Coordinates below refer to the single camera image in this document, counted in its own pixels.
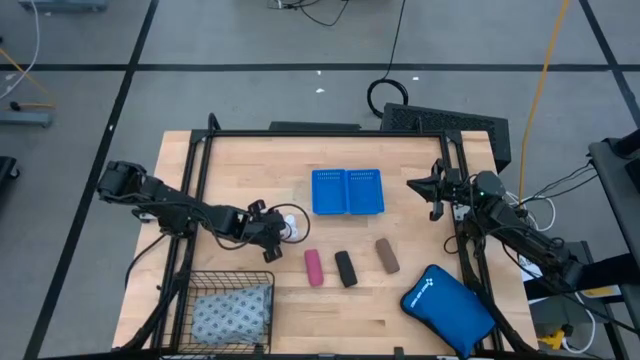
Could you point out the yellow power plug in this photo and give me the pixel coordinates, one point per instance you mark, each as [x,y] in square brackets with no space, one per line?
[552,341]

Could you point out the pink bandage roll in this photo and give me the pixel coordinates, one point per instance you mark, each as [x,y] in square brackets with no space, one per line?
[313,267]

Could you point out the white paper sheet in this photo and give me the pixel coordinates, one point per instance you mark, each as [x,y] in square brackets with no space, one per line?
[531,267]

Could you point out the black bandage roll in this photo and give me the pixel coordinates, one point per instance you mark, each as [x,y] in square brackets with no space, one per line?
[346,269]

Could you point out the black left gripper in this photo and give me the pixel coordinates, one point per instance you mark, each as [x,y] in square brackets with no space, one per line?
[265,230]

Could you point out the brown bandage roll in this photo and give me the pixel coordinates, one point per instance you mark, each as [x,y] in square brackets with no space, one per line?
[387,255]

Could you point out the yellow label strip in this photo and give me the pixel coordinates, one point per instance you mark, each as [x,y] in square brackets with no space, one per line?
[600,291]

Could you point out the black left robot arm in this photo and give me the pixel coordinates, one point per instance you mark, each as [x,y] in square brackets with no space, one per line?
[170,205]

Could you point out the yellow rod with black knob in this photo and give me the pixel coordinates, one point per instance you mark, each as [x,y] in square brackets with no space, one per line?
[35,105]

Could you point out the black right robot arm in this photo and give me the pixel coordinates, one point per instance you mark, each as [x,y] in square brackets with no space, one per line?
[525,235]

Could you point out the dark grey side table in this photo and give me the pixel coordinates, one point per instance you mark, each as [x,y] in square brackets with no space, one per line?
[615,180]

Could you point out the blue first aid pouch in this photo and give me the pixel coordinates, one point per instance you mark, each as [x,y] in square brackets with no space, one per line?
[447,310]

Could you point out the black metal table frame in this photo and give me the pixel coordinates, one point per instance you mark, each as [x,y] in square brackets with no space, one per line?
[325,133]

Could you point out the black mesh computer case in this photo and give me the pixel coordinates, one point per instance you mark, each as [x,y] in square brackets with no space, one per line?
[440,120]

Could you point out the black floor object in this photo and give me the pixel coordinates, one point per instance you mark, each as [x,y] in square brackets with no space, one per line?
[6,172]

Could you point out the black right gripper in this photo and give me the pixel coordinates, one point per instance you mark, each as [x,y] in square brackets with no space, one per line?
[452,187]

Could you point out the grey floor base plate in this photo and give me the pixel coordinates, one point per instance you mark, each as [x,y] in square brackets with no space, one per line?
[60,6]
[25,120]

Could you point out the grey patterned fabric pouch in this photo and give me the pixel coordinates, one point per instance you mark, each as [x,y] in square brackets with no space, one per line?
[230,315]

